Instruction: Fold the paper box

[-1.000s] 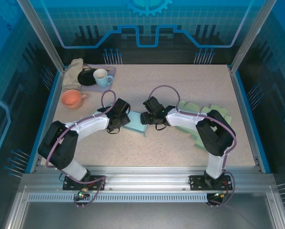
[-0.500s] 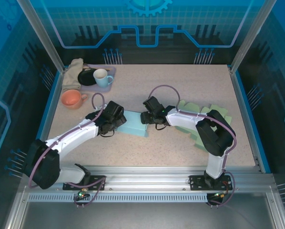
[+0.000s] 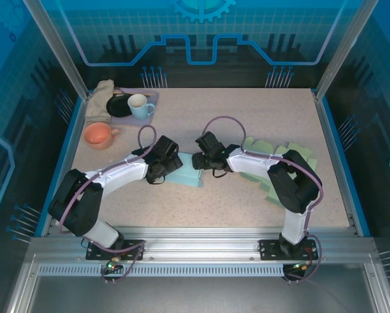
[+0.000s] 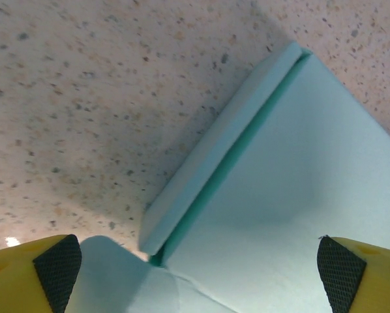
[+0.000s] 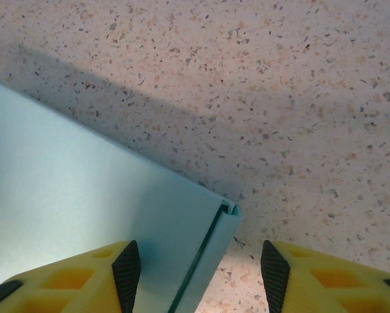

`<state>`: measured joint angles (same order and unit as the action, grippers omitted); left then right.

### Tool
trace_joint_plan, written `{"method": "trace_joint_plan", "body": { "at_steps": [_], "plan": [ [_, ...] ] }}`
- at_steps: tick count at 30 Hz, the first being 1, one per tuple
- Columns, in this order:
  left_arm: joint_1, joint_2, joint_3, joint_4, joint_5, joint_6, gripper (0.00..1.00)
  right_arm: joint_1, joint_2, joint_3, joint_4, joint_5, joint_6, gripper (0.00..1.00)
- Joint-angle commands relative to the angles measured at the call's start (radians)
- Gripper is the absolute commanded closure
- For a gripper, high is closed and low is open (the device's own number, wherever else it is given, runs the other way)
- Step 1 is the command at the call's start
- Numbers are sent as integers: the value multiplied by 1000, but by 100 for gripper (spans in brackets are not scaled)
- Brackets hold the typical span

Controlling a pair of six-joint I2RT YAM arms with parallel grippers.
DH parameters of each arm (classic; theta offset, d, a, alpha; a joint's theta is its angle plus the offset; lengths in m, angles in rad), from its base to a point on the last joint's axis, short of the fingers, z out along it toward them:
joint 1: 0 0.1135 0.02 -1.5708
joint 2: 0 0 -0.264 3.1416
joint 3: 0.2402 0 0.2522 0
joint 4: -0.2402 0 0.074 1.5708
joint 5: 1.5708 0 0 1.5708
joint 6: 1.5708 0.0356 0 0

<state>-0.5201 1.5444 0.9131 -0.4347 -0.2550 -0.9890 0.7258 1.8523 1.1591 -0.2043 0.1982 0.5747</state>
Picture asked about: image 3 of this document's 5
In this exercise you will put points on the light blue paper box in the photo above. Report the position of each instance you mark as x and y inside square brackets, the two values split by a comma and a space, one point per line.
[185, 177]

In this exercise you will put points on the light green paper box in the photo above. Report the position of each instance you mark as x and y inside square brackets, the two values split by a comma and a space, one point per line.
[260, 145]

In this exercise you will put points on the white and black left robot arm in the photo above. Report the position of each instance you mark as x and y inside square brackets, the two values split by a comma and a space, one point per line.
[123, 172]

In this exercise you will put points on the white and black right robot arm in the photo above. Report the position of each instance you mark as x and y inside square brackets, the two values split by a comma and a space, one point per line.
[253, 161]

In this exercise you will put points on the purple plastic tray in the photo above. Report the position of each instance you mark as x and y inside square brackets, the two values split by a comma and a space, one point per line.
[143, 122]

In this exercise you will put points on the light blue mug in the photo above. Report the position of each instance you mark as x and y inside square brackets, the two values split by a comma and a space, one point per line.
[139, 109]

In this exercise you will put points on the black plate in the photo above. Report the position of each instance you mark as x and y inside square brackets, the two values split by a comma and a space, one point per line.
[116, 107]

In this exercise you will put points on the orange ceramic cup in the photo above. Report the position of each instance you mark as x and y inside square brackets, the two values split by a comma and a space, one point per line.
[97, 135]

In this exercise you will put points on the brown wooden utensil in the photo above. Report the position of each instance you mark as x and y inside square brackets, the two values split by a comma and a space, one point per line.
[118, 93]

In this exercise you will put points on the beige cloth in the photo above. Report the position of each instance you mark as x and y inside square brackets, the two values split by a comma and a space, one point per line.
[98, 101]

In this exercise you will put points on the small LED connector module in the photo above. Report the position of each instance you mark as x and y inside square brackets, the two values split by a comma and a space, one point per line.
[111, 264]
[301, 266]

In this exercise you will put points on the grey metal panel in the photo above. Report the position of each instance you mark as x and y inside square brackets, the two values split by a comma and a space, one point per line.
[198, 296]

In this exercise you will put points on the aluminium side rail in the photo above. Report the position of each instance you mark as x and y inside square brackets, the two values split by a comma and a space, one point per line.
[69, 146]
[329, 130]

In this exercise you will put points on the aluminium front frame rail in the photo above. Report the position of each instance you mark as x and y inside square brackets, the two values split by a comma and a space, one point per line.
[198, 244]

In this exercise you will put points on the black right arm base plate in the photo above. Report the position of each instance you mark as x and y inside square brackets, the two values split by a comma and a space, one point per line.
[268, 251]

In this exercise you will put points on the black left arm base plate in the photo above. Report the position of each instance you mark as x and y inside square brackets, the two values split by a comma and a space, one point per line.
[94, 252]

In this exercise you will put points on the aluminium frame post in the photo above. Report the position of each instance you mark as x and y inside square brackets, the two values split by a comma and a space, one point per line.
[344, 49]
[58, 49]

